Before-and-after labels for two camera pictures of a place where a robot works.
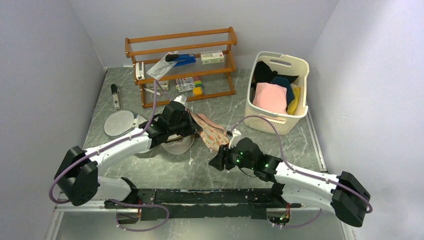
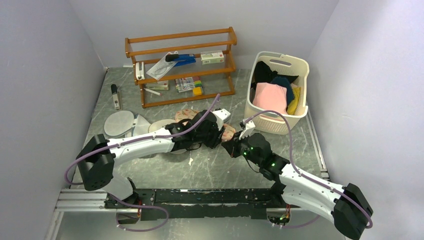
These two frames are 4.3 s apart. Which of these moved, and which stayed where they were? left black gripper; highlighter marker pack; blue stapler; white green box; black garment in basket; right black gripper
Moved: left black gripper; right black gripper
Stayed: blue stapler; black garment in basket; white green box; highlighter marker pack
